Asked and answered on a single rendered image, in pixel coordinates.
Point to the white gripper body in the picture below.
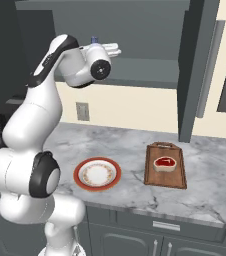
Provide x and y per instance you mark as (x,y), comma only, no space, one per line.
(113,49)

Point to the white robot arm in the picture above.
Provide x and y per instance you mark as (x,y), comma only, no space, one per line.
(31,133)

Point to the blue-capped condiment bottle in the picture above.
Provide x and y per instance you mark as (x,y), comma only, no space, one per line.
(94,40)

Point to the grey cabinet door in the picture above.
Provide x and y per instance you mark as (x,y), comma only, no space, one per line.
(190,73)

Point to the dark tall cabinet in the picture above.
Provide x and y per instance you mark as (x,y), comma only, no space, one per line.
(1,50)

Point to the red raw steak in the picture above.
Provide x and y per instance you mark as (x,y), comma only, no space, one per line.
(164,164)

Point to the red-rimmed white plate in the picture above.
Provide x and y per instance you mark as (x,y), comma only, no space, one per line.
(97,174)

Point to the brown wooden cutting board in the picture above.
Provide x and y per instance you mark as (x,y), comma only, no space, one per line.
(165,180)

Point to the grey drawer front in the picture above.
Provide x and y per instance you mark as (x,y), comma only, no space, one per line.
(135,221)

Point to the grey base cupboard door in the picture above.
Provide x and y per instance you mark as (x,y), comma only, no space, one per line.
(205,249)
(125,243)

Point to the grey wall cabinet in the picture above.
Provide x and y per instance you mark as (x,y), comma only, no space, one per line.
(145,33)

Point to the grey wall outlet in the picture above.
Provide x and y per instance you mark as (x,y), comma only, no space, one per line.
(82,111)

